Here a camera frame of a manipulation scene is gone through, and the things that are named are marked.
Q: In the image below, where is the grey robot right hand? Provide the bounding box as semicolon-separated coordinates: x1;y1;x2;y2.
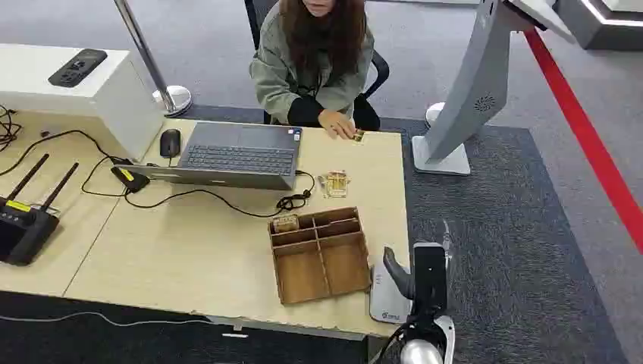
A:
382;220;453;321

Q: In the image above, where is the dark grey carpet mat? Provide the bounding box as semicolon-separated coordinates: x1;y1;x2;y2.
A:
178;104;629;364

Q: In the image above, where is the wooden compartment box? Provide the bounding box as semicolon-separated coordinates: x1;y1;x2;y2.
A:
267;206;373;306

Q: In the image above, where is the stack of cards in box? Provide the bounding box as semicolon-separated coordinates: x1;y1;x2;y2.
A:
272;214;301;234

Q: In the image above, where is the white round stanchion base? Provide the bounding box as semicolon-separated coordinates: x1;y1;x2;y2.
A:
425;102;447;129

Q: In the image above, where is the person's hand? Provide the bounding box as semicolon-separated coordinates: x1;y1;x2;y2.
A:
318;109;358;140

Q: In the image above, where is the grey kiosk stand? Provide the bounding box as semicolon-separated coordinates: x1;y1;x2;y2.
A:
411;0;578;177

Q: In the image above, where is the black office chair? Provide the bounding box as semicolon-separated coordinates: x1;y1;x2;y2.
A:
243;0;391;126

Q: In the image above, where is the grey laptop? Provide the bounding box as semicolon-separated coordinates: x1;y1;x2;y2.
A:
114;121;303;192

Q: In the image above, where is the person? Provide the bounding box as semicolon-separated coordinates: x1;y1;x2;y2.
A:
249;0;381;140

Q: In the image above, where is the black computer mouse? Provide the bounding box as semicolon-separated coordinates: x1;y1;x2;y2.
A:
159;128;182;159

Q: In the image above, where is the grey white platform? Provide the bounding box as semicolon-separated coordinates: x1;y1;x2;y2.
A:
554;0;643;52

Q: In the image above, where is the black power adapter yellow label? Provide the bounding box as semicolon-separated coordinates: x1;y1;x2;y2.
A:
110;159;151;194

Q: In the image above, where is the chrome stanchion pole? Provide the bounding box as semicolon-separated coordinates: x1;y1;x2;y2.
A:
112;0;194;118

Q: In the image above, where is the white cabinet box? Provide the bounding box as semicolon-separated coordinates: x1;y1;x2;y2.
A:
0;43;165;163

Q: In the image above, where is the black router with antennas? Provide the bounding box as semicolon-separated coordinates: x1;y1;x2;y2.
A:
0;152;80;267

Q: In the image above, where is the black remote controller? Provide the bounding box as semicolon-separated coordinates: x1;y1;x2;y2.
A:
47;48;108;89

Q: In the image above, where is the black power cable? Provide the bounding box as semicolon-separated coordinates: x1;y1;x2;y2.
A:
0;129;316;219

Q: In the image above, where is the white floor cable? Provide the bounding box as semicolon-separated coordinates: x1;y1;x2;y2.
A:
0;311;212;328

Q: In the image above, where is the black cable bundle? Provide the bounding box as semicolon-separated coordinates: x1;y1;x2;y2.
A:
0;104;24;154

